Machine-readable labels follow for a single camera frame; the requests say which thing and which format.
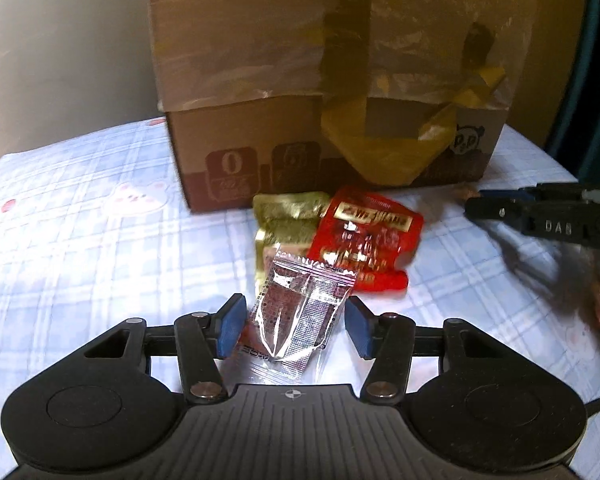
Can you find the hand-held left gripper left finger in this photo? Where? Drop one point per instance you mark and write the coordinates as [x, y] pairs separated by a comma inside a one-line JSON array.
[[230, 325]]

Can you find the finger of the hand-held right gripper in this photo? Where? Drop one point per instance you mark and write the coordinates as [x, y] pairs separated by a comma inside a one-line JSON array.
[[510, 192], [500, 212]]

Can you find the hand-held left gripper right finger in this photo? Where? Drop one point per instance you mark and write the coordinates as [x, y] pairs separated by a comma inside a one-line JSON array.
[[357, 330]]

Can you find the clear silver snack packet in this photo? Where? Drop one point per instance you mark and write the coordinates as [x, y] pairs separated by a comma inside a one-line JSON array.
[[295, 310]]

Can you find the cardboard box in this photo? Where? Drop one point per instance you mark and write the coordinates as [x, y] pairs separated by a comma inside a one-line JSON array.
[[220, 60]]

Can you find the red packet with gold label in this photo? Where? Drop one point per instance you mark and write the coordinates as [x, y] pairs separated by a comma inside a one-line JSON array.
[[370, 240]]

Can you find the gold snack packet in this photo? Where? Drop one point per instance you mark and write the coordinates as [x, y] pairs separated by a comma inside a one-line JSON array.
[[285, 220]]

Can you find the ochre door panel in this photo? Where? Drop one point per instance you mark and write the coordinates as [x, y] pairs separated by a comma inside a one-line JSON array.
[[550, 60]]

